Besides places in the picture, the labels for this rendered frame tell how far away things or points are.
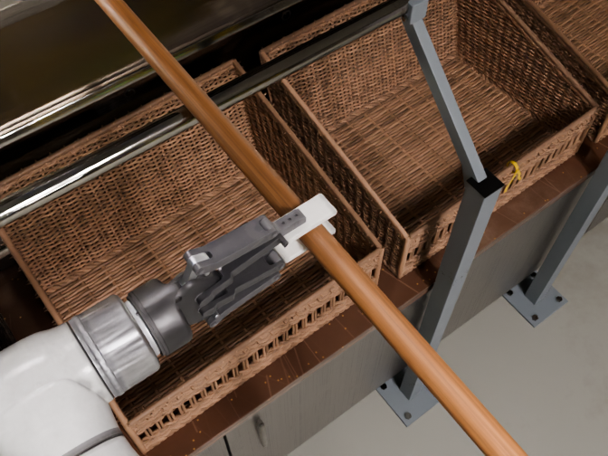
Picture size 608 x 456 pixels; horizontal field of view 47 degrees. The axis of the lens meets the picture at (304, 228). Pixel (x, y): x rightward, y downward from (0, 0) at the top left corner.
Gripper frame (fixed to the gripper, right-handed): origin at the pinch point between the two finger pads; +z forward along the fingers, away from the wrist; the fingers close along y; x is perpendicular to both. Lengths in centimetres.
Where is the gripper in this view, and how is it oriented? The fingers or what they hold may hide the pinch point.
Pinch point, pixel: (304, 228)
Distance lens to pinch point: 77.8
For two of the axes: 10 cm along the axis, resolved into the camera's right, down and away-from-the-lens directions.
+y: 0.0, 5.4, 8.4
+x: 5.9, 6.8, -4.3
